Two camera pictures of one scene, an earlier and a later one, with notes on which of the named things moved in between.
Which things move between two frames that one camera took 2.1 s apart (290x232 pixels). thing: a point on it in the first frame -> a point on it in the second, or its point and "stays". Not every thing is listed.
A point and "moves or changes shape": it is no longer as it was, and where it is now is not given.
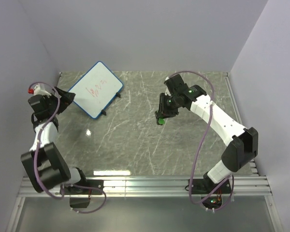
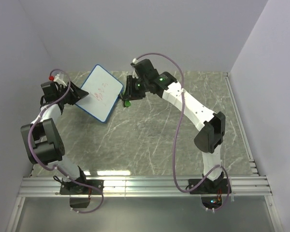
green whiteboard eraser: x=161 y=121 -> x=127 y=103
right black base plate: x=204 y=186 stays
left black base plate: x=97 y=184 stays
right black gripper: x=163 y=111 -> x=130 y=94
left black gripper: x=65 y=99 -> x=77 y=94
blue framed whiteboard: x=95 y=89 moves or changes shape
